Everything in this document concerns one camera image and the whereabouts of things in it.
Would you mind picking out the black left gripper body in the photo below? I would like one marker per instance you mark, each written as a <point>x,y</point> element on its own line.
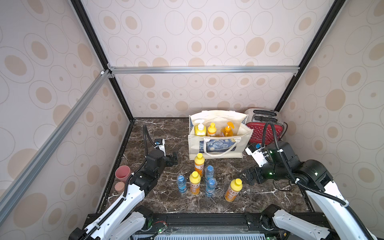
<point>169,161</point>

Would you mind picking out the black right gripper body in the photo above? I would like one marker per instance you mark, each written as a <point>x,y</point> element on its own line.
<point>257,174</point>

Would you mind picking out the yellow cap juice bottle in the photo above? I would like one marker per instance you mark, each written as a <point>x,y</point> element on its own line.
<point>234,188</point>
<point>211,130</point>
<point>195,180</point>
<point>199,163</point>

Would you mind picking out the yellow dish soap pump bottle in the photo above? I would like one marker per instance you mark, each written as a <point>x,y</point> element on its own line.
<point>200,129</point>

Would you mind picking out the cream starry night shopping bag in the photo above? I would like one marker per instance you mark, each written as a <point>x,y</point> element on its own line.
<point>219,147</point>

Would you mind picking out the orange dish soap pump bottle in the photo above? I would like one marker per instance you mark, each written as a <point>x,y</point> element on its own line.
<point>228,130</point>

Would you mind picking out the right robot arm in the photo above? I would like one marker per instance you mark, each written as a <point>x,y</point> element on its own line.
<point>276,160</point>

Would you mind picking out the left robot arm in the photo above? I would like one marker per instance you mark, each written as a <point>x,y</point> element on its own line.
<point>119,222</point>

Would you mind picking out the blue cap water bottle left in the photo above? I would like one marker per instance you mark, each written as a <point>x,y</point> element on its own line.
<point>182,184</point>

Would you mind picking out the blue cap water bottle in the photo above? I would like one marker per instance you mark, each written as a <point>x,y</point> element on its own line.
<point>209,172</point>
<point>211,184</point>
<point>182,184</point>

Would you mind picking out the blue cap water bottle rear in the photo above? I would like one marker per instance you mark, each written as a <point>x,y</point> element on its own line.
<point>209,172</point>

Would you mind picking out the blue cap water bottle front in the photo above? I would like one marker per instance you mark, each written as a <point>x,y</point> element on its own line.
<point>211,184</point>

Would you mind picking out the pink plastic cup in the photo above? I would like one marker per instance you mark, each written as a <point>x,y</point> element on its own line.
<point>122,173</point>

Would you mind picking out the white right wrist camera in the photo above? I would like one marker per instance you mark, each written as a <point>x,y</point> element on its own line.
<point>257,153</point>

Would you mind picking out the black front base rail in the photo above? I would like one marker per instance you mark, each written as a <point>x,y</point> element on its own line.
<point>195,222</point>

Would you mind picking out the silver horizontal frame bar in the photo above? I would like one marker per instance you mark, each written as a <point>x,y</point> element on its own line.
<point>205,70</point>

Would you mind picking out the silver diagonal frame bar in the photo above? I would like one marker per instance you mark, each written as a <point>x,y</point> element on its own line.
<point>20,185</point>

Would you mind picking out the black left frame post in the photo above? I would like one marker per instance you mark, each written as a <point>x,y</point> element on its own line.
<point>94,40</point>

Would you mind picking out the black frame post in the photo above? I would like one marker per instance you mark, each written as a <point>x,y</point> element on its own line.
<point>324,28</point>
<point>94,40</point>

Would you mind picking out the black right frame post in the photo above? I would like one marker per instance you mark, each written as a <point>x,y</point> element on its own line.
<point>324,28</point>

